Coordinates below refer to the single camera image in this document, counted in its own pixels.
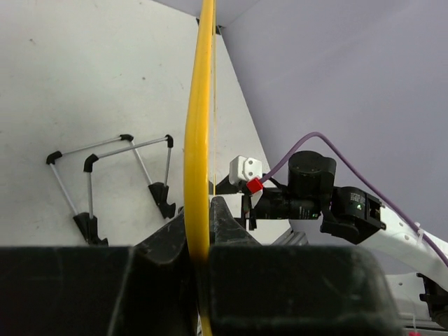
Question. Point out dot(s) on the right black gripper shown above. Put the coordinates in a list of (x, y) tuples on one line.
[(274, 204)]

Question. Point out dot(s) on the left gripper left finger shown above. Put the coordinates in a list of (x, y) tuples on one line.
[(146, 289)]

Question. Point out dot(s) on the black metal whiteboard stand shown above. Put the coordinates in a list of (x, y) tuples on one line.
[(115, 187)]

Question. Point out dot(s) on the aluminium rail frame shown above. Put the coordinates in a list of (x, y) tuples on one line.
[(291, 238)]

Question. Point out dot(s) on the yellow framed whiteboard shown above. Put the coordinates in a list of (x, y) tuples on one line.
[(196, 161)]

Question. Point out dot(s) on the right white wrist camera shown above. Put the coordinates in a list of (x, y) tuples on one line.
[(245, 174)]

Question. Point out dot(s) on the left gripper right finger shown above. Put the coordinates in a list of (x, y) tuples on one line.
[(293, 290)]

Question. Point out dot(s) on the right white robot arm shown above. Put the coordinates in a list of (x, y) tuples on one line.
[(361, 219)]

